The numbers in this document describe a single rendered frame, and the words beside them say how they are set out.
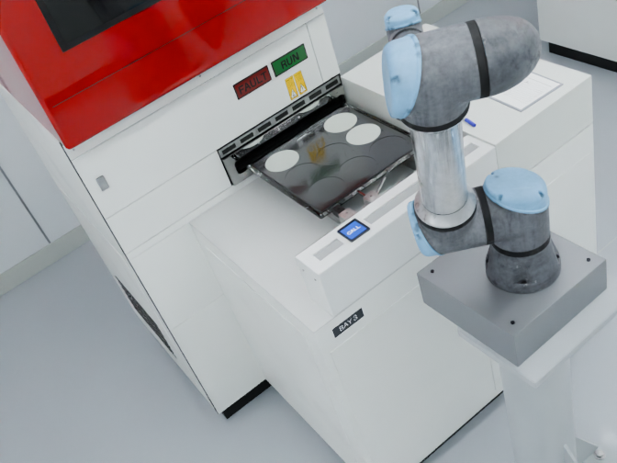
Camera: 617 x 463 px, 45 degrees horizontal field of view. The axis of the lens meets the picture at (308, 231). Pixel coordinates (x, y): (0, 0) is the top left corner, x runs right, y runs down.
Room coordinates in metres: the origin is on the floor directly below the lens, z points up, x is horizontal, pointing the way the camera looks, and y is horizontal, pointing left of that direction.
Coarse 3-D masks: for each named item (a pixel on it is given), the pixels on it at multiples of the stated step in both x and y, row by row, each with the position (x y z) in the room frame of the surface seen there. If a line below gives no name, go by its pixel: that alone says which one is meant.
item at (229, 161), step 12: (324, 96) 1.96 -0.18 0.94; (336, 96) 1.98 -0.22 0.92; (300, 108) 1.94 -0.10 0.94; (312, 108) 1.94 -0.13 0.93; (288, 120) 1.91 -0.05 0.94; (264, 132) 1.88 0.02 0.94; (276, 132) 1.89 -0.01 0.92; (300, 132) 1.93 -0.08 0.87; (252, 144) 1.86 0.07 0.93; (228, 156) 1.83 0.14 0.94; (240, 156) 1.84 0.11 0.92; (228, 168) 1.82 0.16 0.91; (240, 180) 1.83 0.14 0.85
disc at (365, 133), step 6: (360, 126) 1.81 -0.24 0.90; (366, 126) 1.80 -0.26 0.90; (372, 126) 1.79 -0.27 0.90; (348, 132) 1.80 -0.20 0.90; (354, 132) 1.79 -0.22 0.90; (360, 132) 1.78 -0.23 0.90; (366, 132) 1.77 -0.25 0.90; (372, 132) 1.76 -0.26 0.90; (378, 132) 1.75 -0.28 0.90; (348, 138) 1.77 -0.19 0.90; (354, 138) 1.76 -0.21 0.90; (360, 138) 1.75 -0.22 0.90; (366, 138) 1.74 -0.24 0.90; (372, 138) 1.73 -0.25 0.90; (354, 144) 1.73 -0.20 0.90; (360, 144) 1.72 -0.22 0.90
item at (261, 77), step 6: (258, 72) 1.90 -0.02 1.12; (264, 72) 1.91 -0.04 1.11; (252, 78) 1.89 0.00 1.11; (258, 78) 1.90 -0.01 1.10; (264, 78) 1.91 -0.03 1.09; (270, 78) 1.91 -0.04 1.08; (240, 84) 1.88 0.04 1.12; (246, 84) 1.89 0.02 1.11; (252, 84) 1.89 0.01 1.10; (258, 84) 1.90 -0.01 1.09; (240, 90) 1.88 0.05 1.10; (246, 90) 1.88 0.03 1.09; (240, 96) 1.87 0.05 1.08
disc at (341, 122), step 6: (342, 114) 1.90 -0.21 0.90; (348, 114) 1.89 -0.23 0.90; (330, 120) 1.89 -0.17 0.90; (336, 120) 1.88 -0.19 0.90; (342, 120) 1.87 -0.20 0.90; (348, 120) 1.86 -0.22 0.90; (354, 120) 1.85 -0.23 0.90; (324, 126) 1.88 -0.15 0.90; (330, 126) 1.86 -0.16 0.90; (336, 126) 1.85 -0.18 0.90; (342, 126) 1.84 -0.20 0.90; (348, 126) 1.83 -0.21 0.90
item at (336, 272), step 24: (480, 144) 1.46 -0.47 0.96; (480, 168) 1.41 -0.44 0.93; (408, 192) 1.38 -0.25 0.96; (360, 216) 1.35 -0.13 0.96; (384, 216) 1.33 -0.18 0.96; (408, 216) 1.32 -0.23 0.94; (336, 240) 1.31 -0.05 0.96; (360, 240) 1.27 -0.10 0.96; (384, 240) 1.29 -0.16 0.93; (408, 240) 1.31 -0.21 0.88; (312, 264) 1.25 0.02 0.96; (336, 264) 1.23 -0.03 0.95; (360, 264) 1.25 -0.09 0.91; (384, 264) 1.28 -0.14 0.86; (312, 288) 1.27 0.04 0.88; (336, 288) 1.22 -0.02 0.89; (360, 288) 1.25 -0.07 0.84; (336, 312) 1.22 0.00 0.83
